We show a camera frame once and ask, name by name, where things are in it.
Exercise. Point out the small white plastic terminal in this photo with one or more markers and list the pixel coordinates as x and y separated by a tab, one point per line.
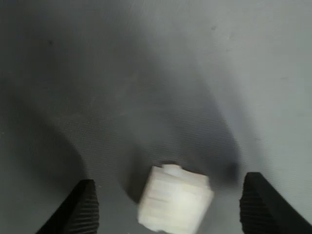
173	202

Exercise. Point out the dark grey mat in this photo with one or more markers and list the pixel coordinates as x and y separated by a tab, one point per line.
146	73

